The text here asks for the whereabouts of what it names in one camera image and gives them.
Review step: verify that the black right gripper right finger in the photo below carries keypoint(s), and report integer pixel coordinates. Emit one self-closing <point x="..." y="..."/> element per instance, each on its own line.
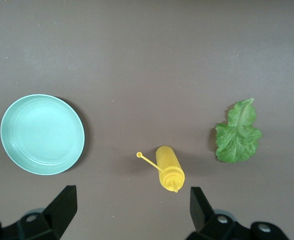
<point x="201" y="215"/>

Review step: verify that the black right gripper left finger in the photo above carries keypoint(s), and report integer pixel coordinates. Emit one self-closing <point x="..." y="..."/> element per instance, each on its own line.
<point x="62" y="210"/>

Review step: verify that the green lettuce leaf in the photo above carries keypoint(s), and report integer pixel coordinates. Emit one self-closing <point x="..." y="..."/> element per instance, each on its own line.
<point x="238" y="140"/>

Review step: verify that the mint green round plate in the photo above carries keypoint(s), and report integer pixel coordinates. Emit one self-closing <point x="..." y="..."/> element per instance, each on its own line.
<point x="42" y="133"/>

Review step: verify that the yellow squeeze mustard bottle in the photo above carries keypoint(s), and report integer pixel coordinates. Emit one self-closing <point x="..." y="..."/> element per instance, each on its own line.
<point x="168" y="165"/>

